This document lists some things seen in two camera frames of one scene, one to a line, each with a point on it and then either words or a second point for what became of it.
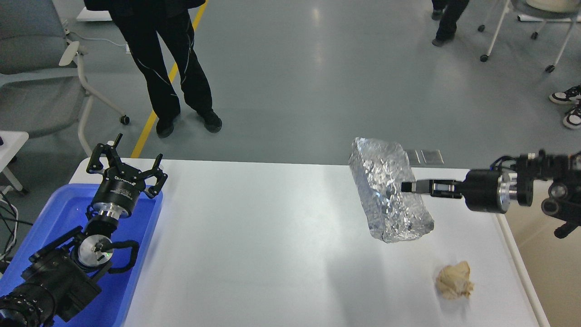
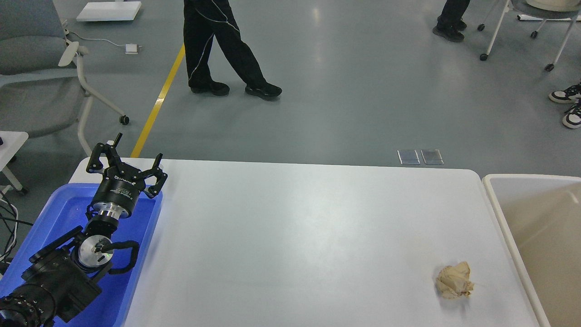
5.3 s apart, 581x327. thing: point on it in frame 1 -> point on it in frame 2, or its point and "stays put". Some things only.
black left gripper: x=121 y=183 stays put
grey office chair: x=41 y=87 stays put
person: x=160 y=33 -> x=203 y=19
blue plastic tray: x=66 y=208 stays put
